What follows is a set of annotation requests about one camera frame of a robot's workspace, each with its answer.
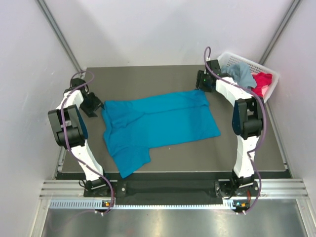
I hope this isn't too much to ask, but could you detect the pink garment in basket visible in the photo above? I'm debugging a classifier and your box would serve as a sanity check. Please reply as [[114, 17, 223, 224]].
[[261, 85, 269, 98]]

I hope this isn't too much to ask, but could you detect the right corner aluminium post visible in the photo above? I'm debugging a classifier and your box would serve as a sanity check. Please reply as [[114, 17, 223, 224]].
[[258, 0, 302, 65]]

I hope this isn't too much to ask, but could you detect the grey-blue t shirt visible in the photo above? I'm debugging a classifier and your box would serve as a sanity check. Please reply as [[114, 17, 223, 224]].
[[222, 62, 257, 88]]

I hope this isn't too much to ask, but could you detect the left corner aluminium post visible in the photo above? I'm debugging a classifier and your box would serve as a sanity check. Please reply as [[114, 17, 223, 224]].
[[35, 0, 82, 72]]

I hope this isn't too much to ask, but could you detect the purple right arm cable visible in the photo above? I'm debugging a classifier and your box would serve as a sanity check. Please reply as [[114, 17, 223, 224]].
[[202, 46, 269, 215]]

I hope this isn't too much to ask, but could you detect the grey slotted cable duct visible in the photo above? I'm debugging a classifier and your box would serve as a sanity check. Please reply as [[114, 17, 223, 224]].
[[49, 199, 246, 211]]

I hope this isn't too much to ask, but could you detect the bright blue t shirt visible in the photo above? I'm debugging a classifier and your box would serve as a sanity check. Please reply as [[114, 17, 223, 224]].
[[101, 90, 221, 178]]

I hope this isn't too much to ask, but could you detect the white plastic laundry basket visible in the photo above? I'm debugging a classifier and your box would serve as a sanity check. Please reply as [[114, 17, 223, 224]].
[[217, 52, 279, 103]]

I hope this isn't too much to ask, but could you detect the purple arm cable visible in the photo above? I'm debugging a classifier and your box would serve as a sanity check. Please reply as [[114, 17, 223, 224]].
[[60, 70, 117, 215], [202, 46, 269, 215]]

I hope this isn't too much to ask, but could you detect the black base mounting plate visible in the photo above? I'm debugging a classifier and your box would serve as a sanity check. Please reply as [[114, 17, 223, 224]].
[[83, 172, 262, 205]]

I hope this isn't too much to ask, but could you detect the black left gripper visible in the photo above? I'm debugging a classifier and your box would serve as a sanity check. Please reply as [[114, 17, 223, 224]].
[[80, 91, 105, 118]]

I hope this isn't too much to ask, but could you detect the red t shirt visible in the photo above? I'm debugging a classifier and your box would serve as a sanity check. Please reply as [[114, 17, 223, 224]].
[[251, 72, 273, 97]]

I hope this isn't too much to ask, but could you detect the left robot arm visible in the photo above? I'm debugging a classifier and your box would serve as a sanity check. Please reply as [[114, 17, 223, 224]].
[[48, 78, 112, 197]]

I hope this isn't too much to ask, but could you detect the aluminium frame rail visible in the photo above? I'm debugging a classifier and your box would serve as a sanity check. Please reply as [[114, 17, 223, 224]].
[[39, 179, 309, 199]]

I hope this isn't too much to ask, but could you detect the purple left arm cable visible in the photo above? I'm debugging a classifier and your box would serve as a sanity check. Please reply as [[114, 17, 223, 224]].
[[60, 70, 117, 215]]

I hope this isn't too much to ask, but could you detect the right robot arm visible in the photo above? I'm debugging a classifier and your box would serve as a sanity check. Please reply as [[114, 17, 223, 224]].
[[196, 59, 265, 196]]

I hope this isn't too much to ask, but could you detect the corner aluminium post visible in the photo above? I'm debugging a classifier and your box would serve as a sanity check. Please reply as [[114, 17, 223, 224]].
[[258, 0, 302, 65], [35, 0, 82, 72]]

